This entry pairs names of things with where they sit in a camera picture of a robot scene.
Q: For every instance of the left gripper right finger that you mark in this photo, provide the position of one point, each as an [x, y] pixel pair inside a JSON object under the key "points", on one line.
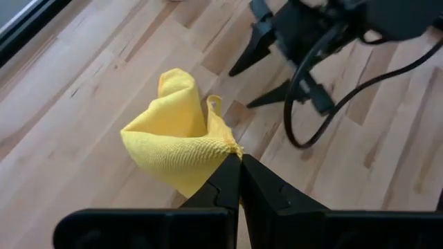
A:
{"points": [[277, 221]]}

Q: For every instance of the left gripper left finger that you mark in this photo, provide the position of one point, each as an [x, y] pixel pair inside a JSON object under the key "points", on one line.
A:
{"points": [[207, 228]]}

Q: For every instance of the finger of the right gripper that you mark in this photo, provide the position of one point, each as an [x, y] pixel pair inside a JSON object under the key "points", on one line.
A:
{"points": [[273, 97], [256, 48]]}

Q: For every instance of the yellow microfiber towel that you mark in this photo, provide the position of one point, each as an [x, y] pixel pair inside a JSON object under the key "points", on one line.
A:
{"points": [[180, 152]]}

